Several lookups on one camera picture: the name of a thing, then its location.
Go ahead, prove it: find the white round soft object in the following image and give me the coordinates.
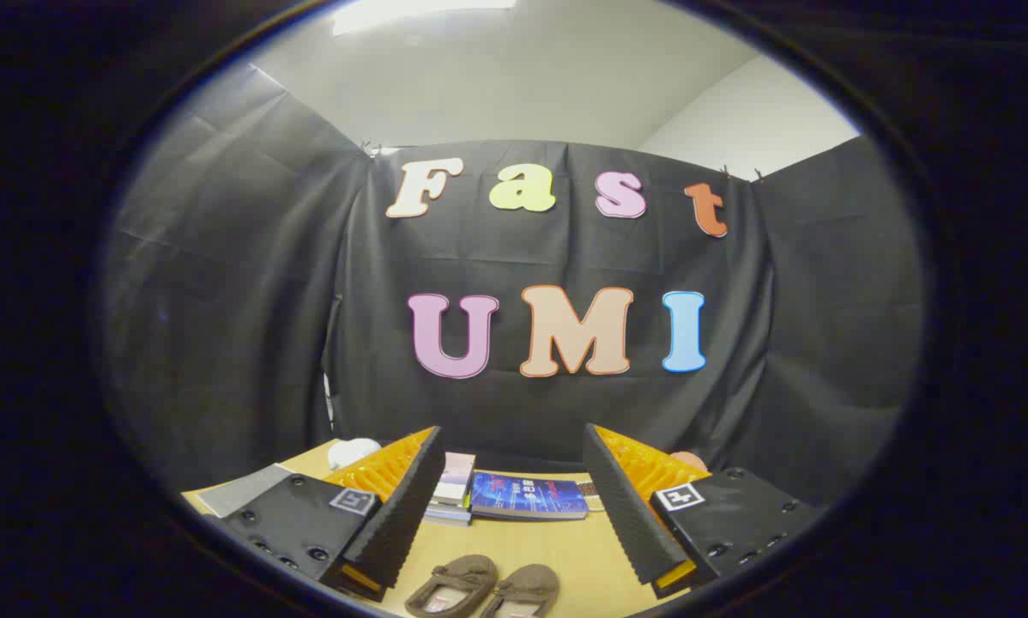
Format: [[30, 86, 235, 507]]
[[327, 438, 384, 471]]

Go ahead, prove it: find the brown fuzzy shoe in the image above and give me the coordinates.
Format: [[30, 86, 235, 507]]
[[478, 563, 561, 618], [404, 554, 499, 618]]

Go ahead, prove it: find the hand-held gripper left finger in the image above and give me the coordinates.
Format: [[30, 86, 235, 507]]
[[208, 425, 448, 602]]

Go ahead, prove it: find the ceiling light panel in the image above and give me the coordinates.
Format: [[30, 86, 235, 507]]
[[332, 0, 519, 37]]

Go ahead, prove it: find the pink cover book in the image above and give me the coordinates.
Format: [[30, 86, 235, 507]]
[[432, 451, 478, 507]]

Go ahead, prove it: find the black backdrop cloth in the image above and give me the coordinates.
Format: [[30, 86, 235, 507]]
[[102, 64, 925, 507]]

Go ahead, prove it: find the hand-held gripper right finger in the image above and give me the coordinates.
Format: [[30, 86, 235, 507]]
[[583, 422, 824, 600]]

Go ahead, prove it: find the dark blue cover book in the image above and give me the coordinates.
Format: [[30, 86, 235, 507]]
[[470, 470, 590, 522]]

